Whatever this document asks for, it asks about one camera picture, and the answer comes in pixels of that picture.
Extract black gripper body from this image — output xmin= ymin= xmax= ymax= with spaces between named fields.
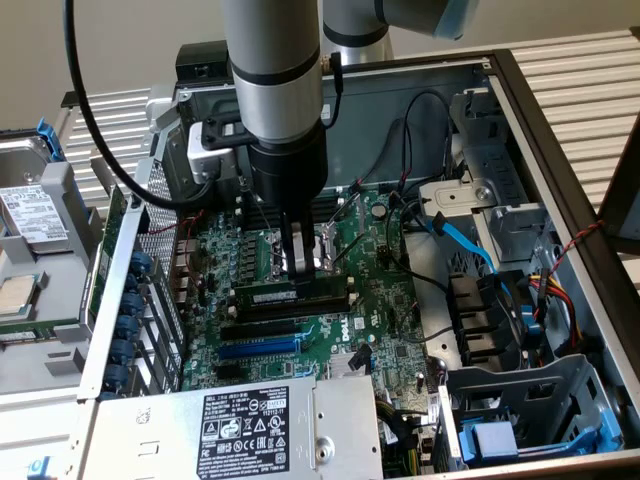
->
xmin=248 ymin=124 xmax=330 ymax=217

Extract green RAM stick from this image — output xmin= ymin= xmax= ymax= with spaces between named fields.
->
xmin=0 ymin=328 xmax=42 ymax=346
xmin=233 ymin=277 xmax=352 ymax=308

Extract silver CPU socket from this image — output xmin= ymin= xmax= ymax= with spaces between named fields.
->
xmin=268 ymin=218 xmax=347 ymax=282

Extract thin metal locking lever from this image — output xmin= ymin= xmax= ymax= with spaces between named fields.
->
xmin=324 ymin=191 xmax=363 ymax=229
xmin=251 ymin=198 xmax=276 ymax=234

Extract long black expansion slot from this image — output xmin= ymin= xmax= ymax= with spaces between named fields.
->
xmin=219 ymin=319 xmax=300 ymax=343

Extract open grey PC case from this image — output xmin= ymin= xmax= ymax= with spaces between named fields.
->
xmin=77 ymin=47 xmax=640 ymax=480

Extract blue expansion slot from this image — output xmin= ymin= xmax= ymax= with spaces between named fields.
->
xmin=217 ymin=337 xmax=302 ymax=362

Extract green Dell motherboard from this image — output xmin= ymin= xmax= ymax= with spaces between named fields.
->
xmin=172 ymin=185 xmax=444 ymax=399

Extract silver chipset heatsink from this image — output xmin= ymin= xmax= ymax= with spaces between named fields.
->
xmin=327 ymin=354 xmax=375 ymax=380

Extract black plug connector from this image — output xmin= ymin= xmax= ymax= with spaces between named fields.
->
xmin=348 ymin=344 xmax=373 ymax=373

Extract black box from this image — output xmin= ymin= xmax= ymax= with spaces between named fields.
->
xmin=175 ymin=42 xmax=232 ymax=85

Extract grey metal drive cage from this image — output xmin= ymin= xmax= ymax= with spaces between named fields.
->
xmin=448 ymin=87 xmax=552 ymax=262

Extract grey plastic parts rack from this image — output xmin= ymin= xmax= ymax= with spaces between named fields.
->
xmin=0 ymin=129 xmax=104 ymax=397

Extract grey power supply black label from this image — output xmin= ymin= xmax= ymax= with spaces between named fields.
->
xmin=74 ymin=374 xmax=387 ymax=480

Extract silver hard disk white label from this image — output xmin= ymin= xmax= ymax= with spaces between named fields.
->
xmin=0 ymin=137 xmax=71 ymax=257

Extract silver CPU chip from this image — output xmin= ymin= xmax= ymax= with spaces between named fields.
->
xmin=0 ymin=273 xmax=40 ymax=322

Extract blue plastic disk caddy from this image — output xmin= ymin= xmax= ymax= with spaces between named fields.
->
xmin=458 ymin=394 xmax=626 ymax=469

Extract grey metal disk bay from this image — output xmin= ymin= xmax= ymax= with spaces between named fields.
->
xmin=439 ymin=352 xmax=627 ymax=472

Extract small blue plastic tab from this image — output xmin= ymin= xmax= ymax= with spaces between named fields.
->
xmin=27 ymin=454 xmax=55 ymax=480

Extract dark brown panel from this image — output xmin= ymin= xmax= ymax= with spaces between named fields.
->
xmin=597 ymin=112 xmax=640 ymax=255

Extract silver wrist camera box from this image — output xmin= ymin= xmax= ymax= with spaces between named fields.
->
xmin=186 ymin=112 xmax=250 ymax=185

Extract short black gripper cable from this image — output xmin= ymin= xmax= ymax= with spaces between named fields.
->
xmin=321 ymin=51 xmax=347 ymax=132

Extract curved black wire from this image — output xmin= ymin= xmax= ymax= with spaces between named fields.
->
xmin=383 ymin=189 xmax=452 ymax=294

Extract red black twisted wire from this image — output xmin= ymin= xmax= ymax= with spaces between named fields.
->
xmin=548 ymin=219 xmax=607 ymax=276
xmin=148 ymin=208 xmax=207 ymax=274

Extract thin black looped wire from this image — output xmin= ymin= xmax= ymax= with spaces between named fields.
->
xmin=401 ymin=88 xmax=457 ymax=202

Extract silver metal bracket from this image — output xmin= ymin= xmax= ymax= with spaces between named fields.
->
xmin=417 ymin=178 xmax=497 ymax=227

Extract blue SATA wire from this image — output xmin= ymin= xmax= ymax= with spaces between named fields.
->
xmin=428 ymin=211 xmax=502 ymax=277

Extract black plastic duct block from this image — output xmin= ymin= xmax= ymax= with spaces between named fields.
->
xmin=446 ymin=272 xmax=526 ymax=372

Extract blue disk rail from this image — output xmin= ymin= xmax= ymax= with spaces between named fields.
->
xmin=34 ymin=118 xmax=67 ymax=164

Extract long black camera cable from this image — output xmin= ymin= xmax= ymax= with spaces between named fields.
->
xmin=61 ymin=0 xmax=215 ymax=211

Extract blue wire plug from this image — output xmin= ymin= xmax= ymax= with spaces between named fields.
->
xmin=519 ymin=302 xmax=545 ymax=351

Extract red yellow power wires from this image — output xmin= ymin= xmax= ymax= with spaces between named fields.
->
xmin=528 ymin=268 xmax=587 ymax=352

